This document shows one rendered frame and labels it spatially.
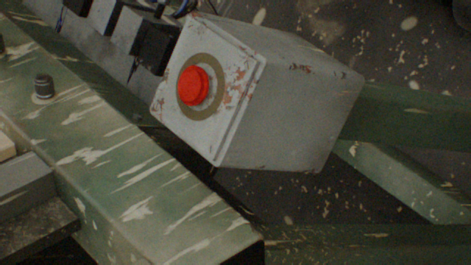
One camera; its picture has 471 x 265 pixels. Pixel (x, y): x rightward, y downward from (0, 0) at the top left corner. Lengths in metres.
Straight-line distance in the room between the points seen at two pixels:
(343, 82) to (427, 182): 0.68
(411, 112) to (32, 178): 0.46
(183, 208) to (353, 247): 0.24
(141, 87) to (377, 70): 0.76
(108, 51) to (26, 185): 0.28
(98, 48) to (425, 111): 0.47
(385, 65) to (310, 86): 0.98
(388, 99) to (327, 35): 0.90
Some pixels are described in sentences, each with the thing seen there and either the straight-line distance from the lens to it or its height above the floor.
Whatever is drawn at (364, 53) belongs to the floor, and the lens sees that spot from 1.96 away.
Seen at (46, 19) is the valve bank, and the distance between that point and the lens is 1.47.
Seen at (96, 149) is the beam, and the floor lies 0.86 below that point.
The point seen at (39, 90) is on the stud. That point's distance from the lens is 1.24.
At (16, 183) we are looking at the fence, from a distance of 1.15.
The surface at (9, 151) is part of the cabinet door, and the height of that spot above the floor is 0.89.
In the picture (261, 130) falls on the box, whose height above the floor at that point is 0.89.
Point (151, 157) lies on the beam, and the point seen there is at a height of 0.83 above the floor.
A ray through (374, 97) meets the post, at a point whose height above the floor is 0.68.
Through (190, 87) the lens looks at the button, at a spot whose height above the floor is 0.94.
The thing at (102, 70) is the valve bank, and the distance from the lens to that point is 1.35.
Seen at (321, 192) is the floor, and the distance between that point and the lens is 2.00.
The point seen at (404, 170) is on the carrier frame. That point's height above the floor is 0.18.
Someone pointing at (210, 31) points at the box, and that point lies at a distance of 0.94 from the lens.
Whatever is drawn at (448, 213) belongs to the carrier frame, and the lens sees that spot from 1.63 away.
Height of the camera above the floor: 1.60
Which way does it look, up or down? 47 degrees down
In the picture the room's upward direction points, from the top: 84 degrees counter-clockwise
